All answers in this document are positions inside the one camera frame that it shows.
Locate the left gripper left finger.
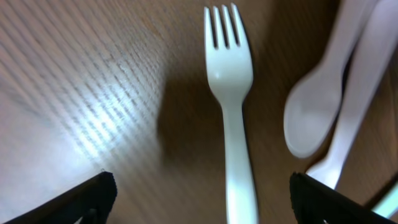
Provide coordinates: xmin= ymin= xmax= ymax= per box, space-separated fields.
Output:
xmin=6 ymin=171 xmax=118 ymax=224

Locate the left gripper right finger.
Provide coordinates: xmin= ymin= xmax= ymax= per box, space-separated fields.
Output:
xmin=289 ymin=173 xmax=395 ymax=224

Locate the white fork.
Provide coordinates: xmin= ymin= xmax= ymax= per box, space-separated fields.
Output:
xmin=204 ymin=4 xmax=259 ymax=224
xmin=307 ymin=0 xmax=397 ymax=189

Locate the mint green fork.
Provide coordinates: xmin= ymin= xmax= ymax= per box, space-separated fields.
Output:
xmin=372 ymin=183 xmax=398 ymax=218

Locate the white spoon left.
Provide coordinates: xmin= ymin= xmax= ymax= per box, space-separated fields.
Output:
xmin=284 ymin=0 xmax=377 ymax=158

